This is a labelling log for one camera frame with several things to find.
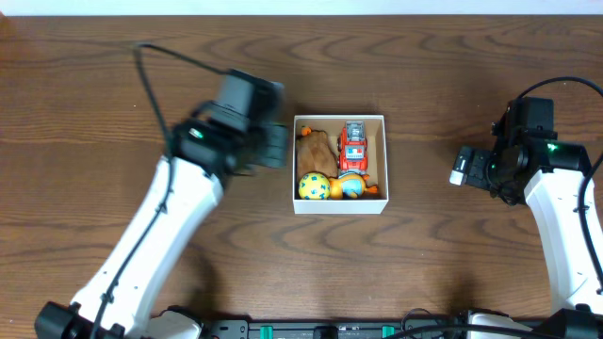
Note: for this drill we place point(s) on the brown plush toy with carrot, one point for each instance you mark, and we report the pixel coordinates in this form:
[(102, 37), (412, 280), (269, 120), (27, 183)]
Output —
[(314, 154)]

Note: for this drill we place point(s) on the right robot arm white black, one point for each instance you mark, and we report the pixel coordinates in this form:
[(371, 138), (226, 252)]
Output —
[(529, 165)]

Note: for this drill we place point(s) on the red toy truck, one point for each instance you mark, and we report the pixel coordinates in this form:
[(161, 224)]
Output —
[(352, 147)]

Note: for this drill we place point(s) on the yellow ball with blue letters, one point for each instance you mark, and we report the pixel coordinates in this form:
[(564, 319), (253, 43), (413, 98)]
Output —
[(314, 186)]

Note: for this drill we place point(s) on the white cardboard box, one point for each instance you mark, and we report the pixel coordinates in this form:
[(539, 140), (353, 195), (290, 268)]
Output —
[(377, 169)]

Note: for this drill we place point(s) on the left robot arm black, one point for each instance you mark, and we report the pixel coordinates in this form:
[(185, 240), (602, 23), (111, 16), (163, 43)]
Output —
[(218, 141)]

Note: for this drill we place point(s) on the black rail at table edge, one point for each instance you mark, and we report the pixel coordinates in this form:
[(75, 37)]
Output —
[(377, 329)]

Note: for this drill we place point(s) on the orange duck toy blue hat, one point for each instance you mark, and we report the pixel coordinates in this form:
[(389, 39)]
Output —
[(351, 185)]

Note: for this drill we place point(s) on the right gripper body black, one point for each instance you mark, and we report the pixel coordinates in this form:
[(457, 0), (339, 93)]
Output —
[(483, 169)]

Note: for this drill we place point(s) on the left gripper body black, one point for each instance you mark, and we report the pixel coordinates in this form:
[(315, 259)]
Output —
[(274, 146)]

